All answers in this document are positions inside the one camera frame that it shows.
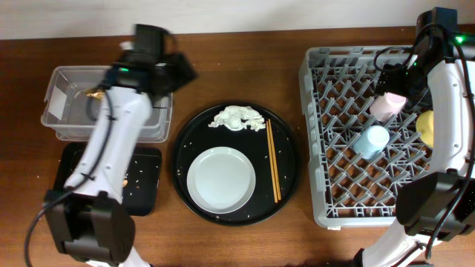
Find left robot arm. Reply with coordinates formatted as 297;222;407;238
24;24;197;266

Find round black serving tray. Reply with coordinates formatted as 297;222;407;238
171;102;301;227

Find clear plastic bin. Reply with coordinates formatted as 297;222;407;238
41;65;173;143

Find crumpled white napkin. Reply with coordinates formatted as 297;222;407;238
208;105;266;131

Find pink cup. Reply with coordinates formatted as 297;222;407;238
370;92;407;122

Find yellow bowl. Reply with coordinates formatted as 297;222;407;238
416;111;434;148

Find food scraps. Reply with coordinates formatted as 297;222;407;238
122;154;162;190

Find gold coffee sachet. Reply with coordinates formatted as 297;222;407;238
84;88;105;100

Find light blue cup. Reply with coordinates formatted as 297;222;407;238
353;125;390;159

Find grey plate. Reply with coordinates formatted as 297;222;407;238
186;147;257;214

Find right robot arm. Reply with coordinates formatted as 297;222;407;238
350;7;474;266

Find black rectangular tray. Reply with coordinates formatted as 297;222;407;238
53;142;162;217

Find grey dishwasher rack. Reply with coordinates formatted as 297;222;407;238
298;46;433;228

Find wooden chopstick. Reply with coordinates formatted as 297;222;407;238
269;119;282;202
266;119;278;203

